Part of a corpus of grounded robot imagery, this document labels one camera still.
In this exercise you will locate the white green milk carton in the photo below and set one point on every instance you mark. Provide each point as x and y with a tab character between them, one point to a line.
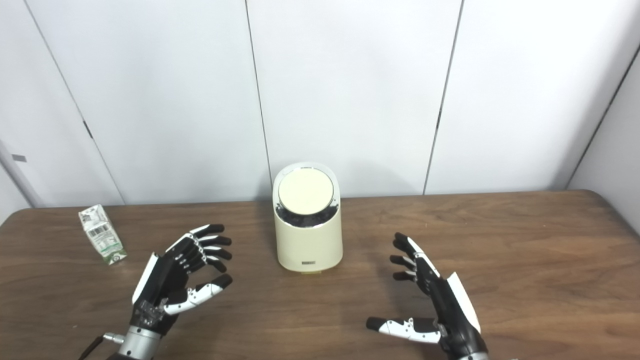
101	233

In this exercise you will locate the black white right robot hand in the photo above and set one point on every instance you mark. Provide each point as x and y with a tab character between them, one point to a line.
450	310

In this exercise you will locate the cream-colored cylindrical bin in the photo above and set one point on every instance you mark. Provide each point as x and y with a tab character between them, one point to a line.
309	245

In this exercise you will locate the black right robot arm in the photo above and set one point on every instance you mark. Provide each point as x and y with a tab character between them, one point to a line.
475	357

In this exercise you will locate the small grey wall tag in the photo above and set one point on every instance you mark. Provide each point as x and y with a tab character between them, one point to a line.
19	158

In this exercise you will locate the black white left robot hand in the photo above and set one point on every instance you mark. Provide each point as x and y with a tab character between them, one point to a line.
160	280

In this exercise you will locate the round cream bin lid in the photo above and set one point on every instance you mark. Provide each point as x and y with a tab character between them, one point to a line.
305	192

